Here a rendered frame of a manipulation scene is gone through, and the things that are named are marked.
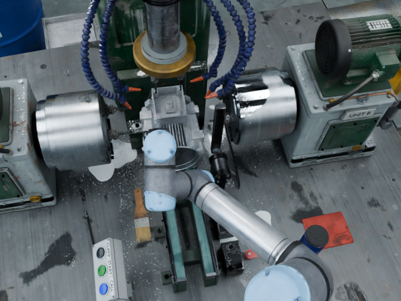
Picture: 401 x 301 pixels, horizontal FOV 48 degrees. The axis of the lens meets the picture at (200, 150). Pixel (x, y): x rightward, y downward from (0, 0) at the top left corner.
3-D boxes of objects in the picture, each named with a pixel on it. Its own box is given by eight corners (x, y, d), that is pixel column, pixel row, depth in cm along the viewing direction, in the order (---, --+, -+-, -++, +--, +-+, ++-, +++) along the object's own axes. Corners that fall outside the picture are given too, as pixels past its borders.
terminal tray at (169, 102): (151, 101, 151) (150, 88, 145) (182, 98, 153) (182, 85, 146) (156, 131, 146) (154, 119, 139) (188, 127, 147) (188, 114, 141)
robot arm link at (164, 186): (191, 208, 113) (191, 164, 114) (161, 212, 105) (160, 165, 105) (167, 206, 118) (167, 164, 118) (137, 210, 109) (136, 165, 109)
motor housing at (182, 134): (142, 128, 164) (138, 96, 148) (194, 122, 166) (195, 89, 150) (148, 177, 154) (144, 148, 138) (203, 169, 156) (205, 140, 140)
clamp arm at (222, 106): (209, 147, 152) (214, 102, 130) (218, 146, 153) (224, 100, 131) (212, 156, 151) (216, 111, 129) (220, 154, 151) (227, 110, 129)
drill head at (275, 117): (198, 104, 171) (200, 60, 149) (301, 91, 176) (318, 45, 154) (211, 162, 159) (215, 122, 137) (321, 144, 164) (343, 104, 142)
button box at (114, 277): (104, 247, 133) (91, 245, 129) (122, 239, 130) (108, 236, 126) (109, 307, 124) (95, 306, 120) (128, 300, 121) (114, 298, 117)
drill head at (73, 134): (17, 129, 163) (-9, 85, 141) (119, 115, 167) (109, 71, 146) (16, 191, 150) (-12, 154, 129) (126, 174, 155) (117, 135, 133)
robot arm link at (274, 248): (358, 269, 99) (203, 157, 125) (340, 280, 90) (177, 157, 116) (333, 310, 102) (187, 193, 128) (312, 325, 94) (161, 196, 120)
